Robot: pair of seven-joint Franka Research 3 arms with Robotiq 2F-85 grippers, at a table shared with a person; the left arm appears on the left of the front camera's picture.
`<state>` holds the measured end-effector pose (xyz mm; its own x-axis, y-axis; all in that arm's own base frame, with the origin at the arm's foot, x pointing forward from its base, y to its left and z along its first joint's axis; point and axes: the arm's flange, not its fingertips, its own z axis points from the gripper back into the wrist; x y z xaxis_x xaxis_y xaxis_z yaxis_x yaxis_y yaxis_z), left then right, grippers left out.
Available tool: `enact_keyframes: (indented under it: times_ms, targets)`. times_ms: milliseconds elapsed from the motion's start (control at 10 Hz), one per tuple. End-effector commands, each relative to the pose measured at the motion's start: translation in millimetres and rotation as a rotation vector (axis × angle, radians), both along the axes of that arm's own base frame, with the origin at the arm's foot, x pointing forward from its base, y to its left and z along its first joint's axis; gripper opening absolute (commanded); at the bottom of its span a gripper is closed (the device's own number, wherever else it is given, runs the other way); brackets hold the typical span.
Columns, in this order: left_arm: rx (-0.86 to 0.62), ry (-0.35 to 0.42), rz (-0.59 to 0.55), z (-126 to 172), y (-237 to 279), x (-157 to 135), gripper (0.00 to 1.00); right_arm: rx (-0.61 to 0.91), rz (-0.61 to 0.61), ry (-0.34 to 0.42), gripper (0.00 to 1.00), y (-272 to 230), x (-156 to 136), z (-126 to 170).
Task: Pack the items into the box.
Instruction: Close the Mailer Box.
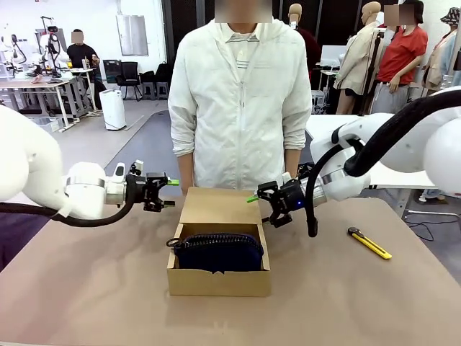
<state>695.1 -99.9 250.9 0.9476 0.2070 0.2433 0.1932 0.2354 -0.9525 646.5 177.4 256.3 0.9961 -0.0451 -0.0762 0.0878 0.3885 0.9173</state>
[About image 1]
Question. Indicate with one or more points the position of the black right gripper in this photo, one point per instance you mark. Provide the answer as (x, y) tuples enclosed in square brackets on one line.
[(294, 196)]

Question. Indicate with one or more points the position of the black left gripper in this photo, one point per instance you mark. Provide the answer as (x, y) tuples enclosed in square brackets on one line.
[(136, 191)]

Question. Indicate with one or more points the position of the navy zipper pencil case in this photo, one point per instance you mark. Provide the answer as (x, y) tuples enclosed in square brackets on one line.
[(216, 256)]

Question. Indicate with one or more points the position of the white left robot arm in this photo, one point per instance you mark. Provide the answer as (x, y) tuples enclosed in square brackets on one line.
[(32, 173)]

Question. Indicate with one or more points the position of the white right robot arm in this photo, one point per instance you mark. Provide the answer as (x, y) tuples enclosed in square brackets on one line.
[(403, 144)]

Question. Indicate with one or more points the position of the brown cardboard box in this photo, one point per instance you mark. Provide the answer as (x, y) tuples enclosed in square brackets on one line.
[(216, 283)]

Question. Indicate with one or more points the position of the person's right hand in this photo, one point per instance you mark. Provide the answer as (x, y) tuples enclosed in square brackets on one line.
[(186, 184)]

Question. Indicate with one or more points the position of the person's left hand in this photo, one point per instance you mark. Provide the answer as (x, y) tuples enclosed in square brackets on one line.
[(292, 169)]

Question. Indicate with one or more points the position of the white air purifier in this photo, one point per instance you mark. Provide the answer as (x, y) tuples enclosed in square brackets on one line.
[(112, 111)]

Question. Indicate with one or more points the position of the yellow utility knife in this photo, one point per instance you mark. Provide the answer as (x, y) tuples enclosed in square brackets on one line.
[(369, 243)]

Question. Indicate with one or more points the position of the person in white jacket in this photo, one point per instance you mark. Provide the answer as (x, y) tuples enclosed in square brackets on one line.
[(237, 108)]

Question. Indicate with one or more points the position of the black office chair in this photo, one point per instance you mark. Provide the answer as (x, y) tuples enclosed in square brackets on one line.
[(129, 74)]

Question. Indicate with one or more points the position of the person in black t-shirt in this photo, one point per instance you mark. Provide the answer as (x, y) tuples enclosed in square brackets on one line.
[(81, 54)]

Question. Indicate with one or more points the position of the mannequin in dark red top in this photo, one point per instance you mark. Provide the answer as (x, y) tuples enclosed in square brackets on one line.
[(309, 47)]

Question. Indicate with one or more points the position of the black tripod stand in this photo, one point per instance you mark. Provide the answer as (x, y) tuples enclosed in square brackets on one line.
[(373, 72)]

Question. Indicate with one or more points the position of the wooden background workbench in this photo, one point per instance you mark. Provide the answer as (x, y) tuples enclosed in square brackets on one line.
[(36, 83)]

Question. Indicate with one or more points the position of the mannequin in beige jacket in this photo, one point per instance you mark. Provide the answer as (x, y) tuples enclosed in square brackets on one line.
[(356, 57)]

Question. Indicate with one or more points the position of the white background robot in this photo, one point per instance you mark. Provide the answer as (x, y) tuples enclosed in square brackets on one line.
[(54, 47)]

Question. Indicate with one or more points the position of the person in red t-shirt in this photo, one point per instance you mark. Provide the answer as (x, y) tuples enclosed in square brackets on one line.
[(401, 54)]

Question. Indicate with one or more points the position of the mannequin with bucket hat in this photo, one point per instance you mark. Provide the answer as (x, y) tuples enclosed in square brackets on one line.
[(444, 54)]

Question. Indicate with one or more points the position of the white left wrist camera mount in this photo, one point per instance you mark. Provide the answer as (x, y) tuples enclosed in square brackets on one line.
[(119, 172)]

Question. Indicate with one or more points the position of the grey wall panel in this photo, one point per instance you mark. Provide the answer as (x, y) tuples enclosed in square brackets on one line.
[(132, 36)]

